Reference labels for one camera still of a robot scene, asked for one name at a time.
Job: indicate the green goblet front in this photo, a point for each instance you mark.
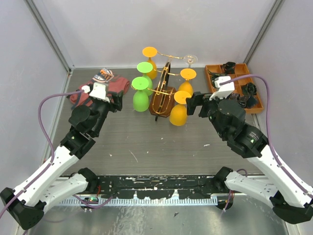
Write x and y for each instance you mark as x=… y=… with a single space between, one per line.
x=145 y=68

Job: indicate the gold wine glass rack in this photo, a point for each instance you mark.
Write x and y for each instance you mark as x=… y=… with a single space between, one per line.
x=162 y=100

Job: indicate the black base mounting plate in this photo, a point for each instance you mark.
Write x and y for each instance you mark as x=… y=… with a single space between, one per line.
x=157 y=186

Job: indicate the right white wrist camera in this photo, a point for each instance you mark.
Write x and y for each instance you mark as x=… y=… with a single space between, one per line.
x=224 y=87

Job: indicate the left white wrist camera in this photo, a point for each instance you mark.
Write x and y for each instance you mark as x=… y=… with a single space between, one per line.
x=97 y=90

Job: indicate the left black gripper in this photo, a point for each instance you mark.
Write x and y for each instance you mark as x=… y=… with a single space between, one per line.
x=118 y=98

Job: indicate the clear wine glass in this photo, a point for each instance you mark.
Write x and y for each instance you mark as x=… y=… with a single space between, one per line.
x=190 y=60

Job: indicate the red cloth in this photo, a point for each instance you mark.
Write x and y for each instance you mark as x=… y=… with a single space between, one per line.
x=116 y=83

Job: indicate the green goblet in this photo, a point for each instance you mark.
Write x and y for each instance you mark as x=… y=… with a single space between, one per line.
x=145 y=68
x=140 y=98

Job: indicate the black rolled item in tray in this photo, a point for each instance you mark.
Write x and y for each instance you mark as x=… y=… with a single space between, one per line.
x=249 y=89

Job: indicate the grey cable duct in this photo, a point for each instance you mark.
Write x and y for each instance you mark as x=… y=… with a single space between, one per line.
x=174 y=201

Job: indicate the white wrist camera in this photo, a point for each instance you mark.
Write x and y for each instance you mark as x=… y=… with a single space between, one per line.
x=224 y=87
x=97 y=90

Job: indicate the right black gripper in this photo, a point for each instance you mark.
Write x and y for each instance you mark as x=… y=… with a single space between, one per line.
x=199 y=99

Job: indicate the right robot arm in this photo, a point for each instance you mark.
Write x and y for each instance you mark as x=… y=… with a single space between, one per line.
x=287 y=195

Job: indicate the orange goblet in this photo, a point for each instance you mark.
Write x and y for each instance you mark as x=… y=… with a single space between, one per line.
x=178 y=115
x=187 y=74
x=151 y=52

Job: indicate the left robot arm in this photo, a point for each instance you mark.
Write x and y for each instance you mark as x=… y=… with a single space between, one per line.
x=32 y=199

